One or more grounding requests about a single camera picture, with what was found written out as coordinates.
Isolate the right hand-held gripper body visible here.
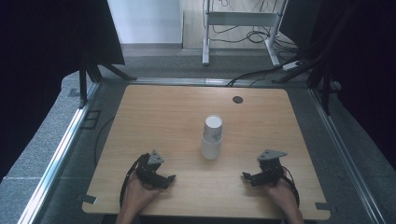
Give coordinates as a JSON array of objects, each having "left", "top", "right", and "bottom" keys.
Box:
[{"left": 250, "top": 149, "right": 289, "bottom": 188}]

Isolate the person's right hand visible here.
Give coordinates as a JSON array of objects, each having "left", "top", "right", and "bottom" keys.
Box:
[{"left": 264, "top": 176, "right": 299, "bottom": 207}]

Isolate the black tripod stand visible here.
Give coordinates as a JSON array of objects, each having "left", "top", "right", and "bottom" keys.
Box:
[{"left": 78, "top": 52, "right": 138, "bottom": 110}]

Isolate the black metal stand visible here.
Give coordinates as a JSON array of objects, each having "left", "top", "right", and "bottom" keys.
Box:
[{"left": 306, "top": 60, "right": 341, "bottom": 117}]

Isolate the tangle of black floor cables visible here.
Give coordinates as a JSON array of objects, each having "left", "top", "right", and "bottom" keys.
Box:
[{"left": 208, "top": 0, "right": 299, "bottom": 54}]

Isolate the white power strip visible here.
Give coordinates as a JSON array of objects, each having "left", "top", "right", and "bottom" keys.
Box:
[{"left": 281, "top": 60, "right": 303, "bottom": 72}]

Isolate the black curtain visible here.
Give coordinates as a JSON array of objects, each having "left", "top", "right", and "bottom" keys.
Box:
[
  {"left": 0, "top": 0, "right": 126, "bottom": 183},
  {"left": 278, "top": 0, "right": 396, "bottom": 171}
]

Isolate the white metal desk frame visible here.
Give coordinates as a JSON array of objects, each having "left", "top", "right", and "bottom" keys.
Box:
[{"left": 201, "top": 0, "right": 290, "bottom": 67}]

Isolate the aluminium floor rail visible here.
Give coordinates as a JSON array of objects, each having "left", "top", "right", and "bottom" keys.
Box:
[
  {"left": 307, "top": 88, "right": 388, "bottom": 224},
  {"left": 17, "top": 81, "right": 101, "bottom": 224}
]

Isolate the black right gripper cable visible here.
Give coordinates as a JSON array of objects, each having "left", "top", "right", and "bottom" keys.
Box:
[{"left": 281, "top": 165, "right": 301, "bottom": 208}]

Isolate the thick black floor cable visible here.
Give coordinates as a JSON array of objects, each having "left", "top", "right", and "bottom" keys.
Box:
[{"left": 226, "top": 55, "right": 302, "bottom": 88}]

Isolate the thin black floor cable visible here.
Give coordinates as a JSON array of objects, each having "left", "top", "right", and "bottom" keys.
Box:
[{"left": 93, "top": 116, "right": 117, "bottom": 167}]

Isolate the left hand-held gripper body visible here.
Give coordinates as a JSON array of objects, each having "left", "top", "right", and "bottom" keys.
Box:
[{"left": 134, "top": 149, "right": 171, "bottom": 189}]

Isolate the person's left hand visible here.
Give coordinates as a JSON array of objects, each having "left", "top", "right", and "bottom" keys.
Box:
[{"left": 123, "top": 172, "right": 162, "bottom": 210}]

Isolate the black tape rectangle outline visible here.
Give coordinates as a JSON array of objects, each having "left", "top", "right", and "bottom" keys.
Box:
[{"left": 80, "top": 108, "right": 103, "bottom": 131}]

